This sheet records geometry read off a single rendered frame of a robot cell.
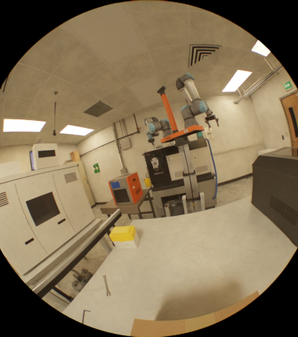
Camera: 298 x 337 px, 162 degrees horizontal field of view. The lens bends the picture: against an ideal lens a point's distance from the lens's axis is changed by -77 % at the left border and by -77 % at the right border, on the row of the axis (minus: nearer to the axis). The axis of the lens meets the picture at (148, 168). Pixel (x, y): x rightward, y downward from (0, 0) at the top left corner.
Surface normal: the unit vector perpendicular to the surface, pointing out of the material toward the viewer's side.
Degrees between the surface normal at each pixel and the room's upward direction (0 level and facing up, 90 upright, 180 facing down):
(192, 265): 0
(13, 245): 90
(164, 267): 0
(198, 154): 90
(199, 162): 90
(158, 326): 0
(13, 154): 90
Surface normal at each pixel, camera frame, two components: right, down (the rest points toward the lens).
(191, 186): -0.35, 0.18
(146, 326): -0.25, -0.96
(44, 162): 0.94, -0.22
